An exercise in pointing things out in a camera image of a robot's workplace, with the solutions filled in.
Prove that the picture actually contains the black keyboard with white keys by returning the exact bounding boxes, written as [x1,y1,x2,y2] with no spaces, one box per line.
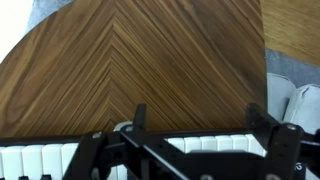
[0,121,306,180]

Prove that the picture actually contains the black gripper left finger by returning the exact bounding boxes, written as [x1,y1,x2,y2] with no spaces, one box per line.
[62,103,148,180]

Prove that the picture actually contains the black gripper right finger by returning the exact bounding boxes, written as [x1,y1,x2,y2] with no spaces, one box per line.
[245,103,305,180]

